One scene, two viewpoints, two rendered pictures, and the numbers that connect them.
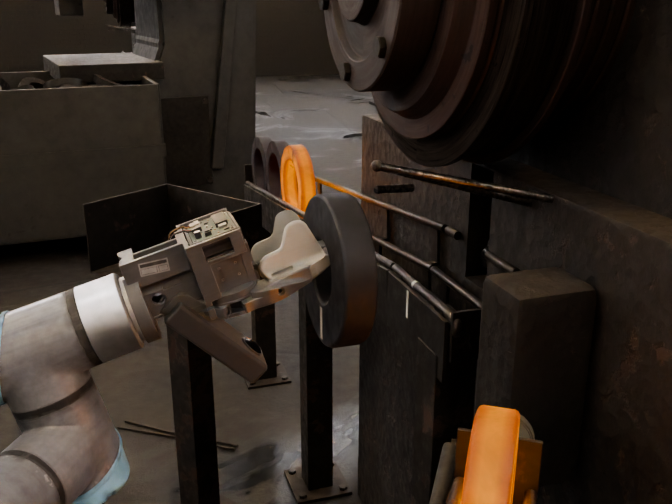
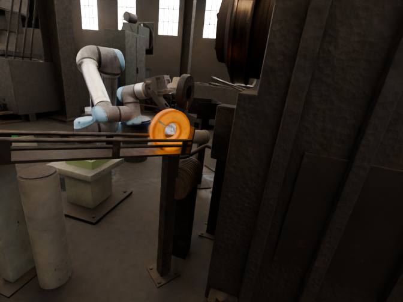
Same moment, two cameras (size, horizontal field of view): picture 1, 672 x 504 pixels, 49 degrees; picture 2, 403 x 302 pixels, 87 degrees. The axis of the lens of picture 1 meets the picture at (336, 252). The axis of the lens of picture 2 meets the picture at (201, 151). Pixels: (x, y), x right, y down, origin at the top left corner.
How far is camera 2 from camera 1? 66 cm
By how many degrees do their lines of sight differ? 31
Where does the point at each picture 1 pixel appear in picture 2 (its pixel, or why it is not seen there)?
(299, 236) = (175, 80)
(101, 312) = (137, 87)
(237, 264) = (162, 83)
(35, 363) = (126, 93)
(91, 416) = (133, 107)
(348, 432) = not seen: hidden behind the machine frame
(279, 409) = not seen: hidden behind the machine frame
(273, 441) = not seen: hidden behind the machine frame
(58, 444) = (124, 108)
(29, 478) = (115, 108)
